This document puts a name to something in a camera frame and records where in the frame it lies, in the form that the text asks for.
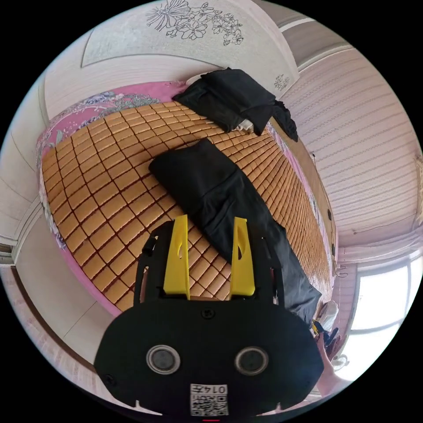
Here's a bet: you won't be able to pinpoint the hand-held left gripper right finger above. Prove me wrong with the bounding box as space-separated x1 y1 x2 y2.
228 216 256 301

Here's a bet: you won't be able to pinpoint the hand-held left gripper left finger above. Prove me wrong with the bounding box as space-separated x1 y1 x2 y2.
163 214 191 301

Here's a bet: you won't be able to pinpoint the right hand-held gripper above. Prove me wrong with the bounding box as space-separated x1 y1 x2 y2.
312 319 340 348

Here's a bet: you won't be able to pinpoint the black long pants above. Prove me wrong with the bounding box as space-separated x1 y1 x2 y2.
148 138 323 328

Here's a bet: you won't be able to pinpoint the person's right forearm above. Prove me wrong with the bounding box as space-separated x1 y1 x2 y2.
315 358 353 398

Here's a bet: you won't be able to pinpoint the person's right hand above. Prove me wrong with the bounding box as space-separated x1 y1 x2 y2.
317 334 344 366

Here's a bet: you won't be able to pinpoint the window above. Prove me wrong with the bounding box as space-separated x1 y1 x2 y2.
346 252 423 381

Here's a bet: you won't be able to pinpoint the bed with woven mat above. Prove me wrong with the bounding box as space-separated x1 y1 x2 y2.
34 81 339 319

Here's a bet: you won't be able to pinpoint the pile of clothes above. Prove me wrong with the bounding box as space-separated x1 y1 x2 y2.
171 67 300 143

